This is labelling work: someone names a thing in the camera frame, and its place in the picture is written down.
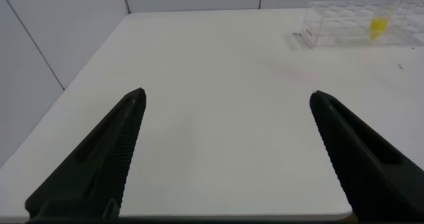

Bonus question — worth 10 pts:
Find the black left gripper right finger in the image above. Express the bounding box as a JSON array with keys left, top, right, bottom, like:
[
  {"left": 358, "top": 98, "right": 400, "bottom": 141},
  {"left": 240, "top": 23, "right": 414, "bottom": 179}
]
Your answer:
[{"left": 309, "top": 89, "right": 424, "bottom": 222}]

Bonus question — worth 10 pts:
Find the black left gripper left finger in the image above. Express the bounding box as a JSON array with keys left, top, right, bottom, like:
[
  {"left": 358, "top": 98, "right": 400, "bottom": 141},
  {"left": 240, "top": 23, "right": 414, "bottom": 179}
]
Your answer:
[{"left": 25, "top": 87, "right": 147, "bottom": 219}]

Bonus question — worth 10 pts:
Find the yellow liquid test tube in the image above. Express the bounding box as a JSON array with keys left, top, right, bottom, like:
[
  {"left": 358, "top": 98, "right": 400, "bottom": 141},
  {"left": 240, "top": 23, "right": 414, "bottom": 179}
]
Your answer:
[{"left": 368, "top": 0, "right": 407, "bottom": 41}]

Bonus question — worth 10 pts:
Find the clear acrylic test tube rack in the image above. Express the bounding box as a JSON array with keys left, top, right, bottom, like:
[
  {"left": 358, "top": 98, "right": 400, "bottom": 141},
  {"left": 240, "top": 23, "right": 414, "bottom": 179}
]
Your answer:
[{"left": 299, "top": 0, "right": 424, "bottom": 49}]

